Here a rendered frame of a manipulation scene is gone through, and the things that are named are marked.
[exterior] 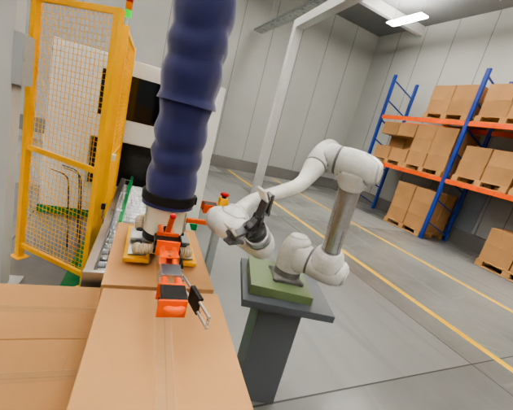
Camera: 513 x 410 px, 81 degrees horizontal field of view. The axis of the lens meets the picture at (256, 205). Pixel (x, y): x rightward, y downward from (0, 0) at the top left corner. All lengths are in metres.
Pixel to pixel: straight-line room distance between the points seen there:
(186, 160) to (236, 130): 9.90
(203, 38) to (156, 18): 9.50
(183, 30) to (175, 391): 1.12
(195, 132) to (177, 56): 0.27
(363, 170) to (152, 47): 9.61
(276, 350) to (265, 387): 0.27
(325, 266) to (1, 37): 2.26
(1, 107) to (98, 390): 1.99
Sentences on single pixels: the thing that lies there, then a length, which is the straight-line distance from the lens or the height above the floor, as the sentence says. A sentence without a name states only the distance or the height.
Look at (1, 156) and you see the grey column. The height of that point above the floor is 1.01.
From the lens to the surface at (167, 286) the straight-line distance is 0.88.
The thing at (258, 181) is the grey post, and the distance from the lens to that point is 4.88.
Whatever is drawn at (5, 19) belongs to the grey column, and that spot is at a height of 1.82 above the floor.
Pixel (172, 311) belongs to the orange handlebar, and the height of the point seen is 1.09.
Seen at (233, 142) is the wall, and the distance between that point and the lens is 11.13.
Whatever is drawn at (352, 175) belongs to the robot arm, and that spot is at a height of 1.49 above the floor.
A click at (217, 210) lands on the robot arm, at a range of 1.15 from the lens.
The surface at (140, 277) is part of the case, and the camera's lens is 1.24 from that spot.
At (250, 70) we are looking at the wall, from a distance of 11.27.
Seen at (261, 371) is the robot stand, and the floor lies 0.23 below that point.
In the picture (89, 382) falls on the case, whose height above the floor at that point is 0.94.
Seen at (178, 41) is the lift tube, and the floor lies 1.80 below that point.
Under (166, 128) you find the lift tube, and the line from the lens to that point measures 1.24.
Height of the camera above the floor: 1.57
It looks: 14 degrees down
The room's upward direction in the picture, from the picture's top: 15 degrees clockwise
